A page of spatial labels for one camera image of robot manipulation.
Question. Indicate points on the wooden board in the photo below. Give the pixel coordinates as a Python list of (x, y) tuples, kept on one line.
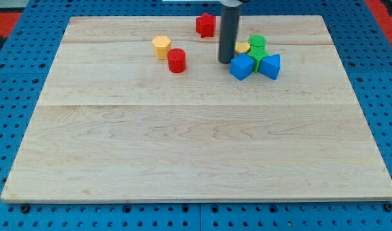
[(113, 124)]

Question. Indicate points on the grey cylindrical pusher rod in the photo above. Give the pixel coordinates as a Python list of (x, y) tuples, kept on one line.
[(230, 13)]

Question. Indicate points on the red cylinder block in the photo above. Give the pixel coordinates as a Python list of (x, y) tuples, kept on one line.
[(176, 60)]

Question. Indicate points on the yellow heart block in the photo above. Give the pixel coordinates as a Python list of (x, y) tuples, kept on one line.
[(242, 47)]

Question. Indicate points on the blue cube block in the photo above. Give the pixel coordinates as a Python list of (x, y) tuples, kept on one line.
[(241, 66)]

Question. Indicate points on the green cylinder block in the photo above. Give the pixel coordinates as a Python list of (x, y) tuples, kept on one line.
[(257, 43)]

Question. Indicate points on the blue triangle block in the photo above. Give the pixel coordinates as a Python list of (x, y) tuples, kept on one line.
[(270, 66)]

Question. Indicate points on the green star block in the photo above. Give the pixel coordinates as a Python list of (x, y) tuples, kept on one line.
[(257, 54)]

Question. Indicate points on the red star block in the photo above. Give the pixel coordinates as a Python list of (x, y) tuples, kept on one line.
[(206, 25)]

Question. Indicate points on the yellow hexagon block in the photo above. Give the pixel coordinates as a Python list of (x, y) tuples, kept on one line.
[(161, 46)]

